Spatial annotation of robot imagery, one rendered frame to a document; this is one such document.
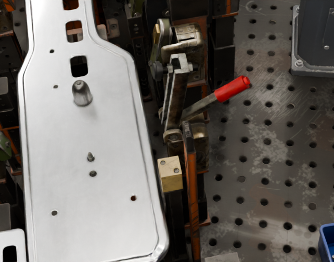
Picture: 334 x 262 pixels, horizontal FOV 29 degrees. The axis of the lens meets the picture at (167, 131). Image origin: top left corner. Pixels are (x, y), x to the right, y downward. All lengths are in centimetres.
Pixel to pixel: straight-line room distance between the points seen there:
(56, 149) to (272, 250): 49
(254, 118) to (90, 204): 55
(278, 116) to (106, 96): 48
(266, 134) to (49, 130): 53
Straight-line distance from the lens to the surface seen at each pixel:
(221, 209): 138
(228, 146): 145
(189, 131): 89
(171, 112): 100
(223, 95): 101
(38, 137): 116
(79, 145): 113
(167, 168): 101
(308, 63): 157
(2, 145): 114
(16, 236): 108
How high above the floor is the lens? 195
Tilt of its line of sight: 58 degrees down
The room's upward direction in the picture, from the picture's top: 6 degrees counter-clockwise
